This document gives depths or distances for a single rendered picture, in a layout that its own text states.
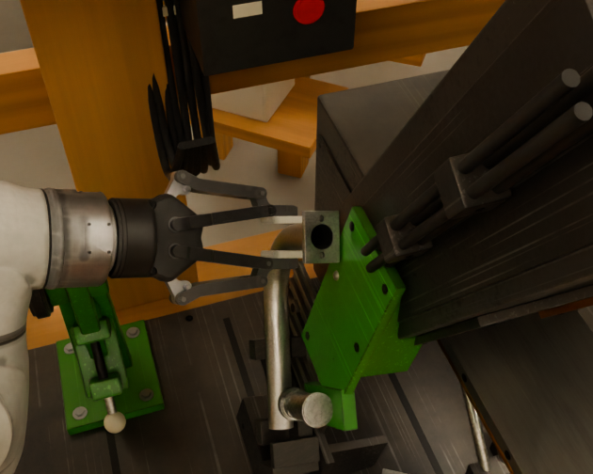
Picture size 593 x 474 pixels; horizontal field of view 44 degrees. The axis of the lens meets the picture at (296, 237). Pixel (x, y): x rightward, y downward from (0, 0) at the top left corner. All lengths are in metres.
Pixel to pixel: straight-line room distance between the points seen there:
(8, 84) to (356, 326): 0.53
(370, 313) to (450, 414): 0.35
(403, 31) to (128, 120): 0.42
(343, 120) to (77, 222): 0.39
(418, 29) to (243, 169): 1.68
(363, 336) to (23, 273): 0.33
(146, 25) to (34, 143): 2.14
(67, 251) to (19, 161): 2.28
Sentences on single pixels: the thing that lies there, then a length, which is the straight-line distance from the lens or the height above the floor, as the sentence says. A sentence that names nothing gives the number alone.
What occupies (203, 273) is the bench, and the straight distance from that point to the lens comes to 1.22.
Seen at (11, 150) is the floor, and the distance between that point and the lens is 2.99.
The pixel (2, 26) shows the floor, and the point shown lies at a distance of 3.75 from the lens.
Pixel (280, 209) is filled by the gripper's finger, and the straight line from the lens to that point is 0.77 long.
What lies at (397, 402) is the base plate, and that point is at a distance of 1.06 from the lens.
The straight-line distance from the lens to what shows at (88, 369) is 1.00.
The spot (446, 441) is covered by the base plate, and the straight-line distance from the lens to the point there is 1.04.
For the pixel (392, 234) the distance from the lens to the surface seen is 0.61.
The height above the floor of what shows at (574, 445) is 1.13.
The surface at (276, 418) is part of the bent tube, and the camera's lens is 0.91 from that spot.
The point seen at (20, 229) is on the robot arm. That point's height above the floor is 1.37.
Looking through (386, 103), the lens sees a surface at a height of 1.24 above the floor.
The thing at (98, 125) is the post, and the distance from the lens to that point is 0.94.
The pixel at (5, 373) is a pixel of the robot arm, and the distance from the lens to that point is 0.67.
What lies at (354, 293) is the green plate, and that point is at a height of 1.21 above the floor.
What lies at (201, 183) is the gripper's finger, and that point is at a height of 1.31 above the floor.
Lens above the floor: 1.80
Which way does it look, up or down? 47 degrees down
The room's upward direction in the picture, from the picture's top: straight up
